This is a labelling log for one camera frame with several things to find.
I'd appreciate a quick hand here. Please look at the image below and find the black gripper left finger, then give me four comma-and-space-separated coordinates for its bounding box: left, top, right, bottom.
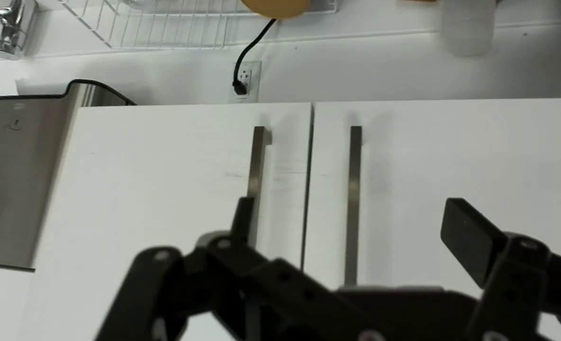
93, 194, 341, 341

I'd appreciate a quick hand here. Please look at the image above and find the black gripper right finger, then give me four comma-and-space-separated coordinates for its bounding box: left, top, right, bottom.
438, 194, 561, 341

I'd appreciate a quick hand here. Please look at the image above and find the white cabinet door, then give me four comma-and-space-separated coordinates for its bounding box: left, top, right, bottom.
301, 96, 561, 341
13, 100, 315, 341

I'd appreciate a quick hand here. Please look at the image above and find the silver cabinet door handle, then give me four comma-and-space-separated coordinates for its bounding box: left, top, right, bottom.
343, 122, 366, 287
244, 122, 275, 251

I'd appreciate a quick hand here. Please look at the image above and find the stainless steel range hood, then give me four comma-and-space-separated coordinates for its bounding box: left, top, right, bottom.
0, 79, 136, 272

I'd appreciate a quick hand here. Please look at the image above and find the round wooden board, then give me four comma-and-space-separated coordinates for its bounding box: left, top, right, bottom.
237, 0, 313, 20

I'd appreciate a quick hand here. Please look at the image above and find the chrome faucet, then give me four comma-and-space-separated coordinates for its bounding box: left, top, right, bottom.
0, 0, 40, 60

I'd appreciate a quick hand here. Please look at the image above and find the black power cable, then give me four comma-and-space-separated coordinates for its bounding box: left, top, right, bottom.
229, 16, 280, 98

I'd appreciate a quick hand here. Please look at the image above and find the white wall outlet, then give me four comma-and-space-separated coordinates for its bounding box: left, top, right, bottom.
231, 58, 263, 104

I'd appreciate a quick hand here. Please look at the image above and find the white wire dish rack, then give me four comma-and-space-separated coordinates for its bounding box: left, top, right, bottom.
57, 0, 341, 50

